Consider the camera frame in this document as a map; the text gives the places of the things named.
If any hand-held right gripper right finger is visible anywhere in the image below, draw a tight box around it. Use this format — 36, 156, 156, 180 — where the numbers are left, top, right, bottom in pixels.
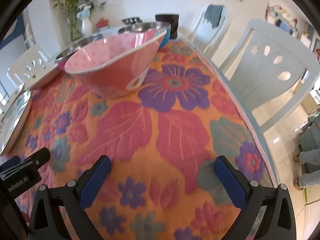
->
214, 156, 298, 240

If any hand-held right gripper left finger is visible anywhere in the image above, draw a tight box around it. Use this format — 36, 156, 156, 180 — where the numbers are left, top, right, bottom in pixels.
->
29, 155, 111, 240

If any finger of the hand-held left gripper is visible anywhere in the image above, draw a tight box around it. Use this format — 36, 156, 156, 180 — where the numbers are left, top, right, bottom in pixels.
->
21, 147, 51, 171
0, 155, 21, 172

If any pink dotted bowl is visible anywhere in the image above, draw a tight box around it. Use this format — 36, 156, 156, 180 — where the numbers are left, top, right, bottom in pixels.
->
64, 28, 167, 98

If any floral orange tablecloth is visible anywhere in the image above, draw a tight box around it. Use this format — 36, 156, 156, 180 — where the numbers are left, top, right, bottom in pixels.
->
0, 41, 279, 240

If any grey-blue sofa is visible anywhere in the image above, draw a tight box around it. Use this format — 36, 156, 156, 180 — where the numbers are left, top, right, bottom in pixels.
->
298, 112, 320, 166

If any red steel bowl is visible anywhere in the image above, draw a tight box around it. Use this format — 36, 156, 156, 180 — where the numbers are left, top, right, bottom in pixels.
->
55, 34, 104, 73

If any large white plastic chair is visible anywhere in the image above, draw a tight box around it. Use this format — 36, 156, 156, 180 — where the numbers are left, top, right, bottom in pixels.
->
219, 19, 320, 133

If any glass vase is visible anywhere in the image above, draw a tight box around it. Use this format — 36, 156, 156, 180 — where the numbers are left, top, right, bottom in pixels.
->
67, 17, 82, 42

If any white vase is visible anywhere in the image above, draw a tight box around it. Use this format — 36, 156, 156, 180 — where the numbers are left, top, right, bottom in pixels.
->
81, 17, 93, 36

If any red ornament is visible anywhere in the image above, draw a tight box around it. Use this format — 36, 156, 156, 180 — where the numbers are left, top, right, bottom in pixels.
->
95, 18, 110, 29

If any white chair with cloth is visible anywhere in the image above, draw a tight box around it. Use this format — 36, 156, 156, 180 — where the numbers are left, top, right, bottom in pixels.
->
189, 4, 232, 58

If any blue steel bowl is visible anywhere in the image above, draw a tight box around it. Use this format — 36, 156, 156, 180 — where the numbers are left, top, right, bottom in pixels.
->
117, 22, 172, 49

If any blue-grey cloth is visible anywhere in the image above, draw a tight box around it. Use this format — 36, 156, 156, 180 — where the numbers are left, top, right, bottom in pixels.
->
203, 5, 224, 28

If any black cup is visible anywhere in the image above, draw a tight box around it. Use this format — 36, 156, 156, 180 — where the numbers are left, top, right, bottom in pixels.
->
155, 14, 180, 39

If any blue wall hanging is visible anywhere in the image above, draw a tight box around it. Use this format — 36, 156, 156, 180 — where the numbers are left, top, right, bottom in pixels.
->
0, 14, 27, 50

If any black patterned pedestal dish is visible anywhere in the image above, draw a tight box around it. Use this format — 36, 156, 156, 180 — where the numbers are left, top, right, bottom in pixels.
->
122, 17, 142, 26

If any colourful wall decoration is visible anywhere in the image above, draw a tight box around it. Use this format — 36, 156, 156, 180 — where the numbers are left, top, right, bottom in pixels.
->
264, 4, 299, 35

